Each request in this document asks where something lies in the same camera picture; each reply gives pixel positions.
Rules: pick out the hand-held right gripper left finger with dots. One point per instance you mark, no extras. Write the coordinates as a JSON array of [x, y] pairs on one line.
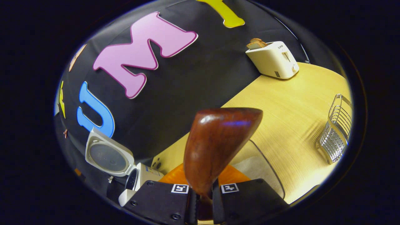
[[162, 200]]

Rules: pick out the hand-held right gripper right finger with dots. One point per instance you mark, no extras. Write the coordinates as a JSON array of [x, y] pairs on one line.
[[247, 200]]

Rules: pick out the brown wooden spoon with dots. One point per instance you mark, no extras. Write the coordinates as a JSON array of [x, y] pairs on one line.
[[215, 140]]

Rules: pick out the clear plastic rice container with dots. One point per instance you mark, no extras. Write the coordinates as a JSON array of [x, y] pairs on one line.
[[265, 168]]

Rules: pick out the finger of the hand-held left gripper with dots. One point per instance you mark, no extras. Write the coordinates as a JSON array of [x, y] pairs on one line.
[[77, 172]]

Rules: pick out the white toaster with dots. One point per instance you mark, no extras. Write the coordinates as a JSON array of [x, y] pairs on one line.
[[275, 61]]

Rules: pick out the white cloth clip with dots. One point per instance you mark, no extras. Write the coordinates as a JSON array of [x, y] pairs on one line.
[[110, 179]]

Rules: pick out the orange cloth clip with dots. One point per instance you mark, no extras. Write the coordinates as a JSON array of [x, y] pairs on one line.
[[65, 133]]

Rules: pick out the white rice cooker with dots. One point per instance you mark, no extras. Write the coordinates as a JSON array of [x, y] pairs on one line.
[[109, 156]]

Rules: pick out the black backdrop cloth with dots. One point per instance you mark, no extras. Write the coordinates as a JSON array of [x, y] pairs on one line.
[[187, 78]]

